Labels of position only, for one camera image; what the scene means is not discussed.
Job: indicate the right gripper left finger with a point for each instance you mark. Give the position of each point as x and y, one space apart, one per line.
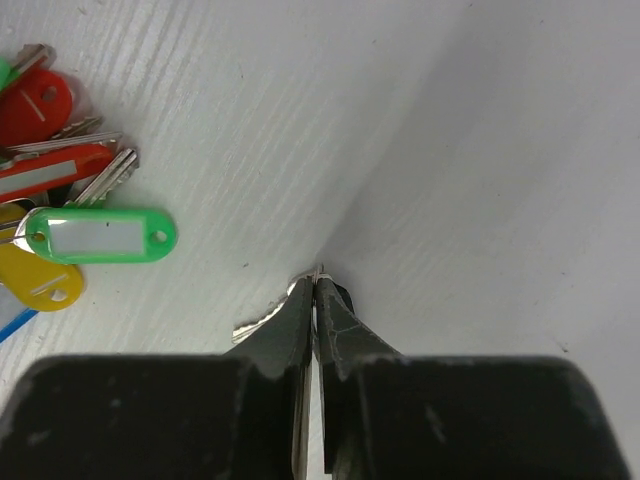
272 410

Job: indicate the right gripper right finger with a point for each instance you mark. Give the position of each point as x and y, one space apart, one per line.
343 344

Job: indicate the keyring bunch with colourful tags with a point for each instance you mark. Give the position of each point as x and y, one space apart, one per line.
54 153

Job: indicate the yellow oval key tag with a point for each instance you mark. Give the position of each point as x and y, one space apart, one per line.
39 284

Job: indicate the green key tag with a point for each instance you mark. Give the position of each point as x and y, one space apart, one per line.
100 236

